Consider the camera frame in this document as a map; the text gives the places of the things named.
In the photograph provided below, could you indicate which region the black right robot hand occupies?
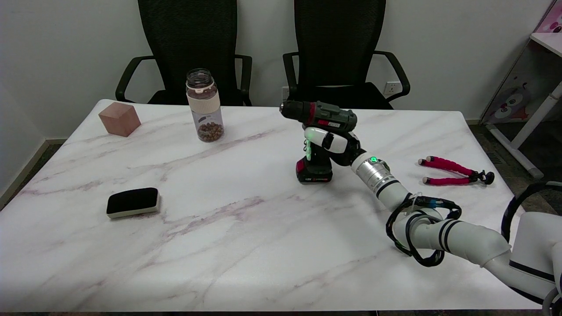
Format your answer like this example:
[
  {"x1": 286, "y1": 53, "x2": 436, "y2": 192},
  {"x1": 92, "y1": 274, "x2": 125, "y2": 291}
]
[{"x1": 303, "y1": 126, "x2": 367, "y2": 167}]

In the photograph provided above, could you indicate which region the green red power screwdriver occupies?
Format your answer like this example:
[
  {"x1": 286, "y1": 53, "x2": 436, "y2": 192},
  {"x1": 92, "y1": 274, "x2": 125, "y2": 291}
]
[{"x1": 280, "y1": 100, "x2": 357, "y2": 184}]

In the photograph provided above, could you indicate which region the black mesh office chair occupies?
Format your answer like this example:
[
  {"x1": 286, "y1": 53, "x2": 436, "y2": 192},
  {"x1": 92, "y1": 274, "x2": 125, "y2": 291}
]
[
  {"x1": 115, "y1": 0, "x2": 253, "y2": 107},
  {"x1": 282, "y1": 0, "x2": 411, "y2": 110}
]

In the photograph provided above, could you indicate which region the red flexible mini tripod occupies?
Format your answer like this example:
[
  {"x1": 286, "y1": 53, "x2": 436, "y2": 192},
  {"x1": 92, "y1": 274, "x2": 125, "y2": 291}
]
[{"x1": 417, "y1": 155, "x2": 495, "y2": 186}]

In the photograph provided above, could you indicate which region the clear jar with nuts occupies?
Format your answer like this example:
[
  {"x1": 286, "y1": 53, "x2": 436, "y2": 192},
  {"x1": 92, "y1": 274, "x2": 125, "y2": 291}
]
[{"x1": 185, "y1": 68, "x2": 225, "y2": 143}]

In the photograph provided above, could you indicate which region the white desk with cartoon panel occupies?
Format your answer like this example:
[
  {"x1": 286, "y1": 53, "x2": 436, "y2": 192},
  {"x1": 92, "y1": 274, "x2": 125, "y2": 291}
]
[{"x1": 479, "y1": 0, "x2": 562, "y2": 179}]

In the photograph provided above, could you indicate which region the black white board eraser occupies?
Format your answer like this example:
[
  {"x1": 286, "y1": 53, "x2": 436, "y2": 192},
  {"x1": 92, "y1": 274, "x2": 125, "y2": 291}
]
[{"x1": 106, "y1": 187, "x2": 160, "y2": 219}]

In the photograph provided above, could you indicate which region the pink wooden cube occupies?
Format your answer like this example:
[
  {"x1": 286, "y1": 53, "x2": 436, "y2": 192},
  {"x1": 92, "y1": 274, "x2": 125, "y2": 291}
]
[{"x1": 98, "y1": 102, "x2": 141, "y2": 138}]

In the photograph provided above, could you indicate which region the pink box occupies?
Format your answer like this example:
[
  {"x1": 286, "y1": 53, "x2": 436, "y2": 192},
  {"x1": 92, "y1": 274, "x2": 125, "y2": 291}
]
[{"x1": 537, "y1": 0, "x2": 562, "y2": 34}]

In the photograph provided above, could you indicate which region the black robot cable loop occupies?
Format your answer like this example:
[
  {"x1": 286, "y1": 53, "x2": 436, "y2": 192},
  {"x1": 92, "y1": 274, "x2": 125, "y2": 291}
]
[
  {"x1": 501, "y1": 182, "x2": 562, "y2": 243},
  {"x1": 385, "y1": 195, "x2": 462, "y2": 268}
]

